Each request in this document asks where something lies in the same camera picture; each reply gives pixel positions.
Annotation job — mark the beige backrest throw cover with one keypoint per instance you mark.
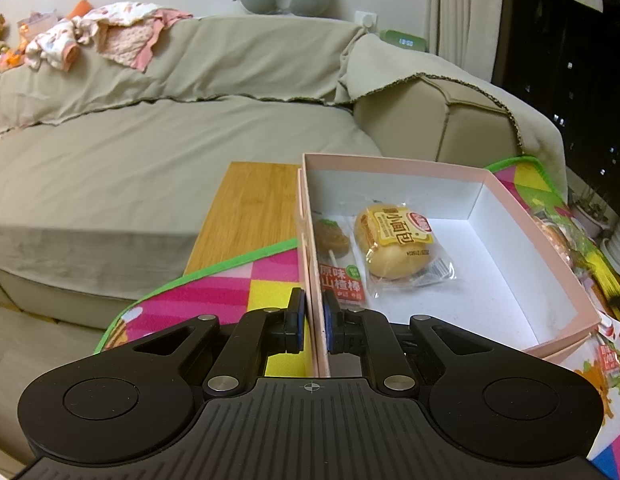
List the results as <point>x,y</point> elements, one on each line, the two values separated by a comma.
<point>240,60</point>

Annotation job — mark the beige sofa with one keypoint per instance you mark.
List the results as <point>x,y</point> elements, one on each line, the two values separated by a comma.
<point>140,185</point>

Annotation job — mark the green digital clock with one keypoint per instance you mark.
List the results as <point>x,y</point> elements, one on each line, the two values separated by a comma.
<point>402,40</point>

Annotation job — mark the cream curtain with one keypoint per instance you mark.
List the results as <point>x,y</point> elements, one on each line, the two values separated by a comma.
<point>459,10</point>

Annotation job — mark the small red white snack packet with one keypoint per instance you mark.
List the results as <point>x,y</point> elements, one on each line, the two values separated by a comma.
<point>609,355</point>

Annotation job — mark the pink baby garment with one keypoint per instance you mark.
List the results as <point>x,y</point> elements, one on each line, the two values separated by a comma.
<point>130,40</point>

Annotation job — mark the orange toy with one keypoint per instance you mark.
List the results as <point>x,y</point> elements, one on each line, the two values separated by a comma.
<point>80,8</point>

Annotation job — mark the pink box lid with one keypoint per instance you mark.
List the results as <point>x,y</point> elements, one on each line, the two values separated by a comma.
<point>572,351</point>

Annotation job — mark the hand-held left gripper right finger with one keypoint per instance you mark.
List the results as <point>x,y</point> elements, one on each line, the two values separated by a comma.
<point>328,325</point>

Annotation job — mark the white ribbed container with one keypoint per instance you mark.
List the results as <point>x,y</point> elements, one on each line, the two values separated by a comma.
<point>619,255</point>

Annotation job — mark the rectangular toast cake packet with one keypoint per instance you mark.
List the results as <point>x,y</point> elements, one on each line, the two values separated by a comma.
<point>557,245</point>

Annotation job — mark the clear plastic box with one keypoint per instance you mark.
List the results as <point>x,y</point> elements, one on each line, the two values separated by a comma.
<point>37,21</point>

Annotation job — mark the hawthorn stick snack packet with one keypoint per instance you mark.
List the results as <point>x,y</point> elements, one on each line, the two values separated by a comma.
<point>335,280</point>

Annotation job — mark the white wall socket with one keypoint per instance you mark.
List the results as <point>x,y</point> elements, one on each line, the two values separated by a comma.
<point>366,18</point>

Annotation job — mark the pile of baby clothes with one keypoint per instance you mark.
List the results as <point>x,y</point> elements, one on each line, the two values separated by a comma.
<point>55,40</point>

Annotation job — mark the potted plant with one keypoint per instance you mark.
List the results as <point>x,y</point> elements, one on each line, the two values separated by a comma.
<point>589,220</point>

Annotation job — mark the round bread bun packet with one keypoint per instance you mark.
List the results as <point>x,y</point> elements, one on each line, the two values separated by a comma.
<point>389,245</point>

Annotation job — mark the beige armrest throw cover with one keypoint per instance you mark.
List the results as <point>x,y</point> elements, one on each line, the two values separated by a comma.
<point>389,70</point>

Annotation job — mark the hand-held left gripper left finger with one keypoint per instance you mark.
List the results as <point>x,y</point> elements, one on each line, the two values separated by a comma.
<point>300,321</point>

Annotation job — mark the small bamboo table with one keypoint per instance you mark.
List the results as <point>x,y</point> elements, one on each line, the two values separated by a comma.
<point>250,210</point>

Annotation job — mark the pink cardboard box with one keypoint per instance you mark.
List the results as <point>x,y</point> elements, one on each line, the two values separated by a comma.
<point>514,270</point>

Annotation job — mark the small toy pile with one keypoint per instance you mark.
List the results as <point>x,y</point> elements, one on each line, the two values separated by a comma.
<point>2,50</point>

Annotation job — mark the colourful checkered play mat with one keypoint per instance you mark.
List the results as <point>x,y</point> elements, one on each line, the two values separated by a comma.
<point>215,300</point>

